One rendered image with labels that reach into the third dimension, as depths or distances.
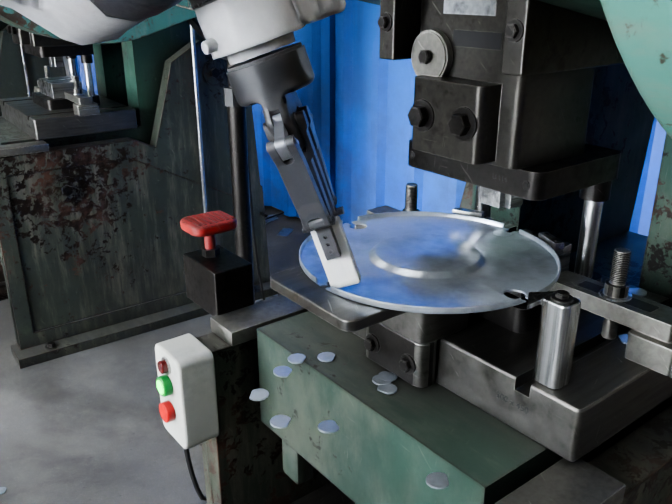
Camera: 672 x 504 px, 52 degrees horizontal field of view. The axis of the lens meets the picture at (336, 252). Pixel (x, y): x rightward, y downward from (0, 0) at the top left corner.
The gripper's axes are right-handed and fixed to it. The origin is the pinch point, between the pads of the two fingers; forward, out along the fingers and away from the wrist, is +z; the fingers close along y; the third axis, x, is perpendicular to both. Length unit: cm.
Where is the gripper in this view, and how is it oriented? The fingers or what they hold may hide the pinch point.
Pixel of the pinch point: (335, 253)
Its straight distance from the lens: 68.6
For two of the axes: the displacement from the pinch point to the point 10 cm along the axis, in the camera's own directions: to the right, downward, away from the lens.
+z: 3.2, 8.9, 3.3
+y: -0.9, 3.7, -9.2
